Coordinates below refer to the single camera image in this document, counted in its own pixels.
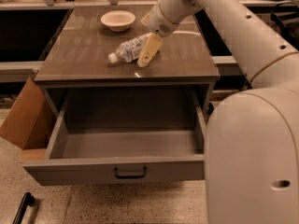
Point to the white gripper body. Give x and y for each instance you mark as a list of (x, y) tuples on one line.
[(159, 21)]

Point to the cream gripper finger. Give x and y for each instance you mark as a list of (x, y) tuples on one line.
[(145, 19), (150, 47)]

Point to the clear plastic water bottle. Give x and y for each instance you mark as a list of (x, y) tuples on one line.
[(128, 51)]

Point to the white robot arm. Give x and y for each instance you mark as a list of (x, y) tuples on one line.
[(252, 137)]

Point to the open grey top drawer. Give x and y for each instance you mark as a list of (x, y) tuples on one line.
[(99, 130)]

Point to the white paper bowl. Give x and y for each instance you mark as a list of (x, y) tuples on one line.
[(118, 20)]

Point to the brown cardboard box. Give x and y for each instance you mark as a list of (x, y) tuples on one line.
[(29, 123)]

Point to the black drawer handle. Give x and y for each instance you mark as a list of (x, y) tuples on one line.
[(130, 174)]

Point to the black handle on floor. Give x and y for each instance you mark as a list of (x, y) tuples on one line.
[(27, 200)]

